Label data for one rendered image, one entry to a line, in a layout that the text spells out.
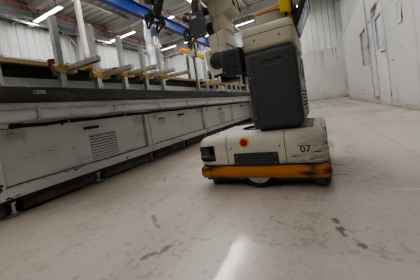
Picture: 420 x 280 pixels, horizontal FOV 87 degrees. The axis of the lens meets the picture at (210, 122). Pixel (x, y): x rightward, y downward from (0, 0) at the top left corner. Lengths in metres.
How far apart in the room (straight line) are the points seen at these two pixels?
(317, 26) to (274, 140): 11.41
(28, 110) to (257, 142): 1.23
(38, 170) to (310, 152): 1.60
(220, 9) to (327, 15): 11.11
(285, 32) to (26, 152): 1.63
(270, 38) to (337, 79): 10.90
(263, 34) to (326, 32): 11.17
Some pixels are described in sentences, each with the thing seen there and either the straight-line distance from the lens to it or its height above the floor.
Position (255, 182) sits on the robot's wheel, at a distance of 1.21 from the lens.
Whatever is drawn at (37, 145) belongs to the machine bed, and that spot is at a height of 0.38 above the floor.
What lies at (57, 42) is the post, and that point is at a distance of 1.71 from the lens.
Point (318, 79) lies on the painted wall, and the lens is 11.99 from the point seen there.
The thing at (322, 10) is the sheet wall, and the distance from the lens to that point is 12.59.
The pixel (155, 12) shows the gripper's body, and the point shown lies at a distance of 1.56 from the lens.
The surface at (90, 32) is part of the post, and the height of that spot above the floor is 1.10.
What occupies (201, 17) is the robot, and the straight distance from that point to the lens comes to 1.50.
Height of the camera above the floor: 0.43
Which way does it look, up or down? 3 degrees down
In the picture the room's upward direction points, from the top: 9 degrees counter-clockwise
